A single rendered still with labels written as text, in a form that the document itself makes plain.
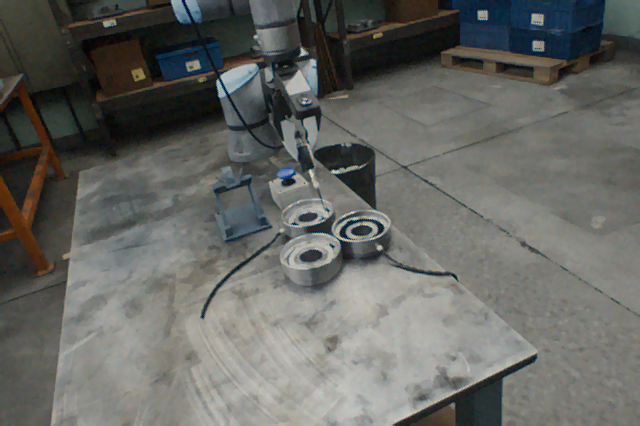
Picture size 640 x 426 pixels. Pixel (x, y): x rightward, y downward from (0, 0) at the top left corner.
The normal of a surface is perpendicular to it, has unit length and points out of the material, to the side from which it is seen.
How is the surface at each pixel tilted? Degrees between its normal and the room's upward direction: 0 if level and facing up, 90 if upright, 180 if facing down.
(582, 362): 0
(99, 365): 0
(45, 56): 90
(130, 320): 0
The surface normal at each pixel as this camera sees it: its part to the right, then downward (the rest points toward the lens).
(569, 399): -0.16, -0.87
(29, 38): 0.38, 0.39
